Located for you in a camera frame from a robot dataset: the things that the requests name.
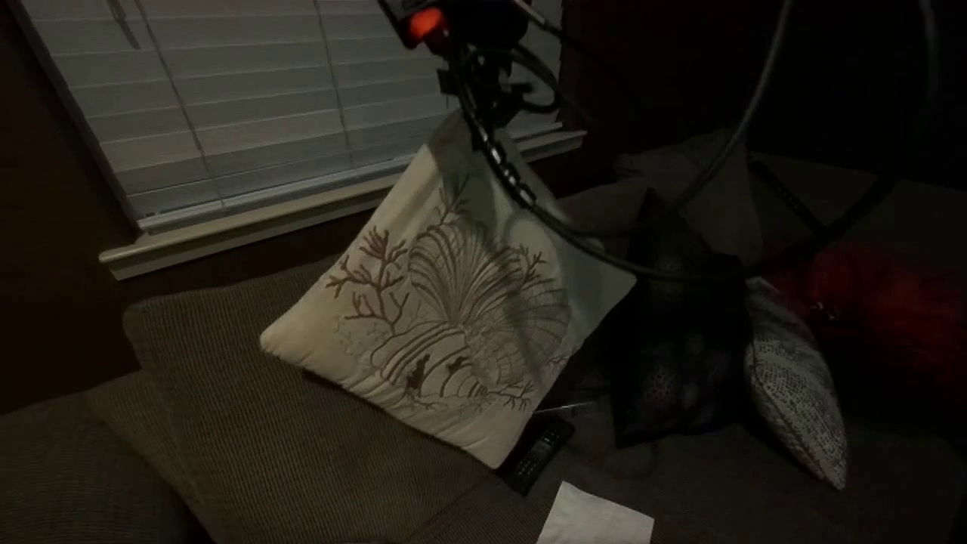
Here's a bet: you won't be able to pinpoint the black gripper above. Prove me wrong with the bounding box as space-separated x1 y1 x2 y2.
377 0 539 129

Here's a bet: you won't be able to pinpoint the cream embroidered shell pillow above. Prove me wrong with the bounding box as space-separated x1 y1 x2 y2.
257 106 639 475

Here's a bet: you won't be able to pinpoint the black knit patterned pillow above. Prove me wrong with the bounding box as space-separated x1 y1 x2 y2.
592 191 751 450

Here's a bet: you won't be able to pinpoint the grey dash-patterned pillow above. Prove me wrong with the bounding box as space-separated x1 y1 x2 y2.
740 275 852 495

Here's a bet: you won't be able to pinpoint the white window blinds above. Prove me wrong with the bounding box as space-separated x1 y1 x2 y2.
11 0 567 229

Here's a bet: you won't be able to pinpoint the white window sill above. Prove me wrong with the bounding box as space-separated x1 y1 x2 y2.
97 123 588 285

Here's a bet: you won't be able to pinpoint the black remote control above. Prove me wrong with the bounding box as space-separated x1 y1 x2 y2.
494 413 581 495

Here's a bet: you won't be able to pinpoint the dark brown fabric sofa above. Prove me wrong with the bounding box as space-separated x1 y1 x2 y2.
0 129 967 544

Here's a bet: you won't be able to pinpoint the white square paper sheet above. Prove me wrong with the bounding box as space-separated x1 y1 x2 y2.
536 480 659 544

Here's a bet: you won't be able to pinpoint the red blanket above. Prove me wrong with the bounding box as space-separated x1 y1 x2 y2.
768 240 967 406

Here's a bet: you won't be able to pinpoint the thick black cable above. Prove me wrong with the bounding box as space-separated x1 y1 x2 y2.
442 0 946 286

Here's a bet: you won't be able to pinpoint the thin black cable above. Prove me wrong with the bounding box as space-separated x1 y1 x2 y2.
642 0 797 216

